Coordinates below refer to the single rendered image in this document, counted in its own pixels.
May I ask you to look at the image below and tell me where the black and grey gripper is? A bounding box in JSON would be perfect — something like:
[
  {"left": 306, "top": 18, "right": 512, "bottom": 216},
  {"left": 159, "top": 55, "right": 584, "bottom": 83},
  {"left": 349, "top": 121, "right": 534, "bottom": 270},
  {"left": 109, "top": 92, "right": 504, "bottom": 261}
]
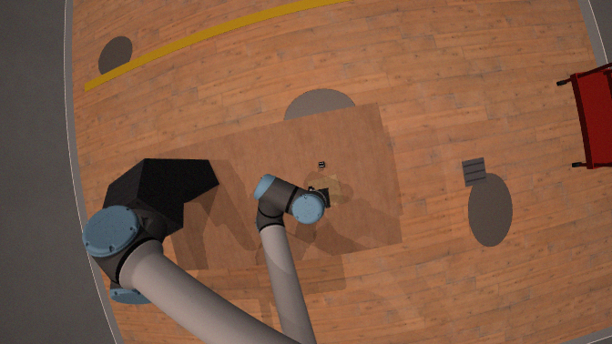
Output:
[{"left": 308, "top": 187, "right": 330, "bottom": 205}]

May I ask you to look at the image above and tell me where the tan mat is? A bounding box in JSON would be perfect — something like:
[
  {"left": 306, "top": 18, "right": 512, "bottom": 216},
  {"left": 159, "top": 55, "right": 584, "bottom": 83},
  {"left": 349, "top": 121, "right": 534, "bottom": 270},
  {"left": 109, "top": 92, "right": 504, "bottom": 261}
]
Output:
[{"left": 307, "top": 174, "right": 344, "bottom": 207}]

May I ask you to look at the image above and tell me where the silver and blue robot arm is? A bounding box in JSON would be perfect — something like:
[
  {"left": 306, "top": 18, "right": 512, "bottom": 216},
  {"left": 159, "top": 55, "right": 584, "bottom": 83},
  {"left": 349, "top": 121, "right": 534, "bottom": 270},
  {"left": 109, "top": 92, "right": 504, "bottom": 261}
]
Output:
[{"left": 82, "top": 174, "right": 327, "bottom": 344}]

